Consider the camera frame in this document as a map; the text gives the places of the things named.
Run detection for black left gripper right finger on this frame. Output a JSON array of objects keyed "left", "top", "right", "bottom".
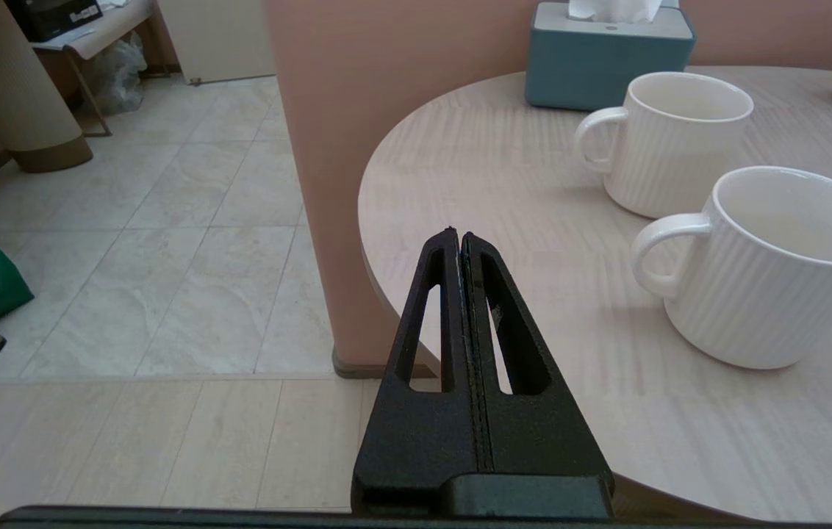
[{"left": 462, "top": 232, "right": 614, "bottom": 480}]

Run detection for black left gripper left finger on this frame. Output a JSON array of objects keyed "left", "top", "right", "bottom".
[{"left": 351, "top": 227, "right": 480, "bottom": 514}]

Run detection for white ribbed mug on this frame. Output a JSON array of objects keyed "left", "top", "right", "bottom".
[
  {"left": 575, "top": 71, "right": 755, "bottom": 219},
  {"left": 631, "top": 166, "right": 832, "bottom": 370}
]

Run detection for teal tissue box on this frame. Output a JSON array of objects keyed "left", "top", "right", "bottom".
[{"left": 524, "top": 1, "right": 697, "bottom": 112}]

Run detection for white paper tissue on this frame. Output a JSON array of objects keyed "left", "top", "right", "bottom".
[{"left": 567, "top": 0, "right": 661, "bottom": 23}]

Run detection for cream door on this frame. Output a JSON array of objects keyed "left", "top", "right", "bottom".
[{"left": 157, "top": 0, "right": 277, "bottom": 85}]

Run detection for clear plastic bag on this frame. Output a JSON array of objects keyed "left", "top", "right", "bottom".
[{"left": 82, "top": 33, "right": 147, "bottom": 115}]

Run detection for luggage bench with metal legs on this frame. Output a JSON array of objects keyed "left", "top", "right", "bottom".
[{"left": 30, "top": 0, "right": 174, "bottom": 138}]

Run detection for black box appliance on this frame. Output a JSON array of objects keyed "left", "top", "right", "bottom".
[{"left": 4, "top": 0, "right": 103, "bottom": 42}]

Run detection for beige sink pedestal column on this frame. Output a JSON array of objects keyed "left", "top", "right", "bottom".
[{"left": 0, "top": 0, "right": 93, "bottom": 173}]

